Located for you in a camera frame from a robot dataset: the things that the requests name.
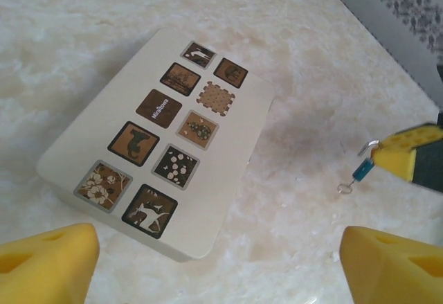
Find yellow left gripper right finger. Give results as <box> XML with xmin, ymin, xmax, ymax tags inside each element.
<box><xmin>340</xmin><ymin>226</ymin><xmax>443</xmax><ymax>304</ymax></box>

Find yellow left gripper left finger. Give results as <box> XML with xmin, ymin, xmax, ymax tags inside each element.
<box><xmin>0</xmin><ymin>223</ymin><xmax>102</xmax><ymax>304</ymax></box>

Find small blue padlock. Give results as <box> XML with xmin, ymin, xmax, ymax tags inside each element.
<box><xmin>352</xmin><ymin>138</ymin><xmax>381</xmax><ymax>183</ymax></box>

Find cream box with brown prints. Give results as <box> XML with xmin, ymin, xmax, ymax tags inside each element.
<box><xmin>36</xmin><ymin>28</ymin><xmax>277</xmax><ymax>263</ymax></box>

